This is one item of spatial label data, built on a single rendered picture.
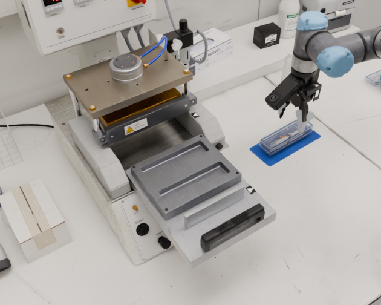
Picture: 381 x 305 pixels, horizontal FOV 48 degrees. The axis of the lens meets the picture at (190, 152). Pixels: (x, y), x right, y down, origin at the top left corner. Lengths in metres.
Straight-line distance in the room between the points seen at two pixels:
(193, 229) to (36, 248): 0.44
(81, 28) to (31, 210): 0.48
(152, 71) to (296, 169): 0.54
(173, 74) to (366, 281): 0.68
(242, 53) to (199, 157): 0.81
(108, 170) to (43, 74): 0.71
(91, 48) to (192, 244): 0.60
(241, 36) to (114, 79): 0.90
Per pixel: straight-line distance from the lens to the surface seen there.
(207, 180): 0.99
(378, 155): 1.46
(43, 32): 1.11
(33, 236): 1.14
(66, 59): 1.64
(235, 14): 1.92
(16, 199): 1.24
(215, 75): 1.62
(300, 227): 1.22
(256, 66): 1.68
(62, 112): 1.31
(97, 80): 1.09
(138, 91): 1.03
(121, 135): 1.05
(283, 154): 1.39
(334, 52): 1.10
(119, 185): 1.02
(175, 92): 1.10
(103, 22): 1.16
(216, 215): 0.94
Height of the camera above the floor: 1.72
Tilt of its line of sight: 45 degrees down
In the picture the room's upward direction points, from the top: 2 degrees counter-clockwise
